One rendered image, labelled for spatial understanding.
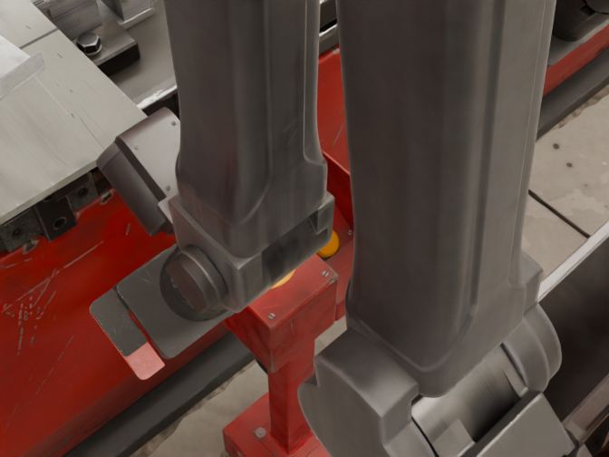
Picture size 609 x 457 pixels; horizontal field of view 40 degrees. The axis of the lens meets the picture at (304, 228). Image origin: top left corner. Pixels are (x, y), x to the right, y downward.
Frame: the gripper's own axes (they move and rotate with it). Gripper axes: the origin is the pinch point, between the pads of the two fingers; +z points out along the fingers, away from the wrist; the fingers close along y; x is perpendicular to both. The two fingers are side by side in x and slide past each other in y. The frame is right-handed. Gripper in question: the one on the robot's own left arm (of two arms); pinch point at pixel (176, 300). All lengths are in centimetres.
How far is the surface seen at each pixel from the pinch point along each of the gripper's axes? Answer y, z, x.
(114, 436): 2, 100, 13
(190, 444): -8, 100, 23
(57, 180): 0.5, 7.3, -15.1
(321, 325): -19.0, 28.0, 12.6
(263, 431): -18, 83, 28
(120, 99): -9.6, 9.2, -19.0
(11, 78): -2.7, 11.5, -26.7
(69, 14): -15.5, 24.0, -34.2
